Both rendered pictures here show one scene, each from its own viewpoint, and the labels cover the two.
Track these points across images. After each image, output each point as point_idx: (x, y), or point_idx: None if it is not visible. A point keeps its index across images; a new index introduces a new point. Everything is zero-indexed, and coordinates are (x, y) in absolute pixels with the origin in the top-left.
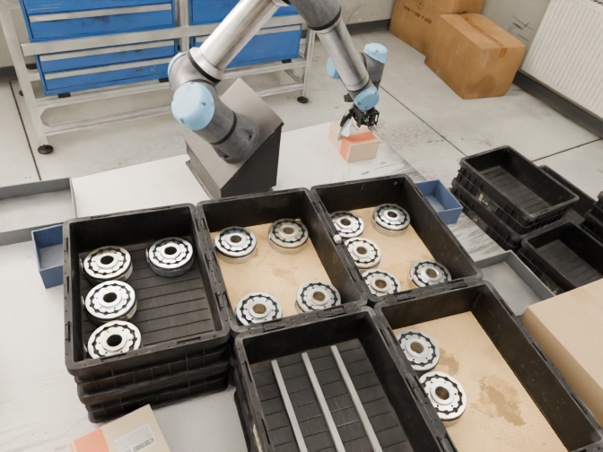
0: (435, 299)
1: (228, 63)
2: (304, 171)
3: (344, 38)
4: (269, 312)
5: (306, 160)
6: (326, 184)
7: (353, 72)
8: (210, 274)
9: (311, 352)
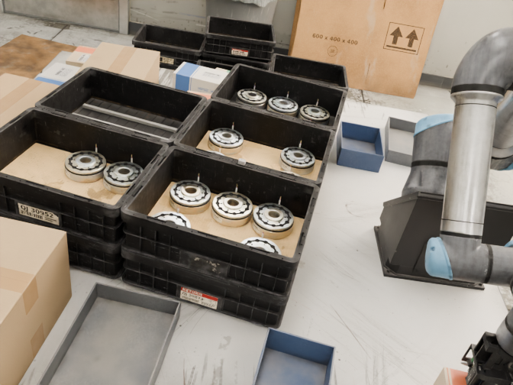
0: None
1: None
2: (423, 325)
3: (456, 129)
4: (220, 137)
5: (450, 342)
6: (316, 196)
7: (444, 192)
8: (259, 108)
9: None
